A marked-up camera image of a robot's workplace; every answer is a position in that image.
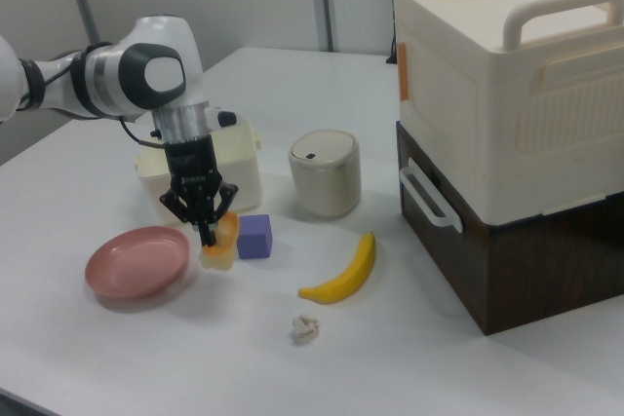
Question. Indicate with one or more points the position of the dark brown wooden cabinet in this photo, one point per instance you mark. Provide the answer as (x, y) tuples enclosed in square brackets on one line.
[(536, 279)]

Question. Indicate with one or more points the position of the orange tape strip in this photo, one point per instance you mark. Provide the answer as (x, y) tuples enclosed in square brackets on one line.
[(403, 75)]

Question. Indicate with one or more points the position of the cream open plastic container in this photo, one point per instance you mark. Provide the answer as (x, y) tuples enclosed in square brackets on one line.
[(239, 162)]

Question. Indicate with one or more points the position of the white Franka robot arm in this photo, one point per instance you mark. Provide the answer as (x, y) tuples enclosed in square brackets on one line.
[(161, 75)]

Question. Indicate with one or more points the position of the crumpled white paper ball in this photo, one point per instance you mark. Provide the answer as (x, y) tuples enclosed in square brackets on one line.
[(305, 329)]

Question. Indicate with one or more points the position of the yellow banana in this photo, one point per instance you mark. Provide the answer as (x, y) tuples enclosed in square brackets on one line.
[(351, 275)]

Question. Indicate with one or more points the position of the pink round plate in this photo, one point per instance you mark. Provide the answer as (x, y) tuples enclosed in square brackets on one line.
[(136, 262)]

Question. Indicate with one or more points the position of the purple foam cube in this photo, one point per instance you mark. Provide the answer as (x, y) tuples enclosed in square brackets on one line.
[(253, 240)]

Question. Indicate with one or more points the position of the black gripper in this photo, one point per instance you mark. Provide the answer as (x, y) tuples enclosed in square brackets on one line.
[(191, 167)]

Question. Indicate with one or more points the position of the small beige lidded bin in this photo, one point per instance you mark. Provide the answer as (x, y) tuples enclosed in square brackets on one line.
[(324, 177)]

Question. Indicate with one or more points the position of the golden toasted bread loaf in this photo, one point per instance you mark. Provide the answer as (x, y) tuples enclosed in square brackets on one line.
[(222, 255)]

